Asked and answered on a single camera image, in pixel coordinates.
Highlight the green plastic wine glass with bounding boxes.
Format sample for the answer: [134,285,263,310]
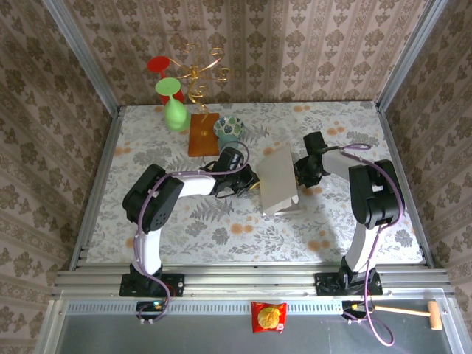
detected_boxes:
[154,77,192,133]

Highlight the aluminium corner post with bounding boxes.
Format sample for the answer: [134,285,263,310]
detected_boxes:
[375,0,449,111]
[42,0,121,111]

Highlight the red snack packet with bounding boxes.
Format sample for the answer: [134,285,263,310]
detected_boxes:
[250,301,288,334]

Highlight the floral table cover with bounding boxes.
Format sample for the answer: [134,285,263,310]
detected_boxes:
[86,102,425,265]

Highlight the gold wire rack wooden base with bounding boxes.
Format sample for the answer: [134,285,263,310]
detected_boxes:
[167,42,232,158]

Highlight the small black connector board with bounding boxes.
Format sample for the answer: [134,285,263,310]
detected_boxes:
[136,300,167,320]
[341,300,369,320]

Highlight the grey metal tray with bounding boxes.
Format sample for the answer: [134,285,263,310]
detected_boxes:
[35,297,472,354]

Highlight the red plastic wine glass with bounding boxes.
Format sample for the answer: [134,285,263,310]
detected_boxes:
[146,55,185,106]

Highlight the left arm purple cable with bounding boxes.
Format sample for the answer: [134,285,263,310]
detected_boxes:
[133,141,249,325]

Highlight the aluminium cross rail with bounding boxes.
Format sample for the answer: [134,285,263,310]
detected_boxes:
[51,268,453,298]

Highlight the white cardboard box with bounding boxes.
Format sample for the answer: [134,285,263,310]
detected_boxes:
[256,144,302,217]

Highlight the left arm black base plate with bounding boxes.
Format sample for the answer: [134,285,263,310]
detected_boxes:
[119,273,185,298]

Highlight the teal textured plastic cup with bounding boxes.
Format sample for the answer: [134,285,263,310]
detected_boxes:
[217,135,240,152]

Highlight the wooden mallet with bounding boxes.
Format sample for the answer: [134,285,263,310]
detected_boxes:
[374,300,443,330]

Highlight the leaf print bowl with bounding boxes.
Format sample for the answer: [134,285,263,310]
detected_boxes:
[212,115,246,140]

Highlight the aluminium table side rail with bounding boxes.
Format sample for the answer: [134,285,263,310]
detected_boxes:
[69,106,123,272]
[375,102,437,268]

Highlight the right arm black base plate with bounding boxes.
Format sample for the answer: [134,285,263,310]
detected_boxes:
[315,271,384,296]

